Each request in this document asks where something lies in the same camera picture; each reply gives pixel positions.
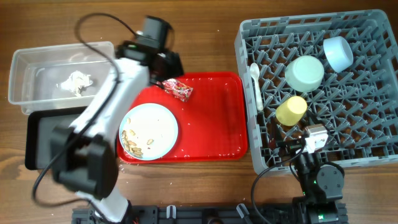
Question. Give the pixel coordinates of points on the light blue bowl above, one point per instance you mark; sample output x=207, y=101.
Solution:
x=338, y=53

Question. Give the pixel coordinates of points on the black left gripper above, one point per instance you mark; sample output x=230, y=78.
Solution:
x=175, y=67

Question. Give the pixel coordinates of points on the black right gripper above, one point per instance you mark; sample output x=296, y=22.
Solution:
x=290, y=146

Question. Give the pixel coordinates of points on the red candy wrapper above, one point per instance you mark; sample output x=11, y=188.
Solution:
x=178, y=89

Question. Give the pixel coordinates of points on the white plastic spoon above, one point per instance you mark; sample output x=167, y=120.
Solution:
x=255, y=72

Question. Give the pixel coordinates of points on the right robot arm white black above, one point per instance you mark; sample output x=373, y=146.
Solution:
x=321, y=182

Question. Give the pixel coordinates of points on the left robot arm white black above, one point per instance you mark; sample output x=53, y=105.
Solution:
x=82, y=156

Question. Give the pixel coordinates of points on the clear plastic bin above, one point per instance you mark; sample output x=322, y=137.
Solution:
x=36, y=76

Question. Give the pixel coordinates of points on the peanuts on plate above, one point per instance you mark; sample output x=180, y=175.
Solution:
x=140, y=139

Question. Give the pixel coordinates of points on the grey dishwasher rack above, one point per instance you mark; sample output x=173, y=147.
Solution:
x=358, y=105

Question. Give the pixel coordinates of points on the red plastic tray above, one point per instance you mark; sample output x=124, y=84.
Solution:
x=212, y=123

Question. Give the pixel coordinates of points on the black plastic bin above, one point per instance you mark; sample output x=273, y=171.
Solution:
x=40, y=127

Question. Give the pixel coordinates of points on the white tissue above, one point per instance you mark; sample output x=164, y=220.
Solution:
x=76, y=82

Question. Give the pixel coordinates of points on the yellow plastic cup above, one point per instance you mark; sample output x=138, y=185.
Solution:
x=290, y=112

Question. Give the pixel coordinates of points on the light blue plate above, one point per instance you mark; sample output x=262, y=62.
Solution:
x=165, y=121

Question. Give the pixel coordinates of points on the pale green bowl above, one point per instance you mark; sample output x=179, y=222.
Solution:
x=304, y=74

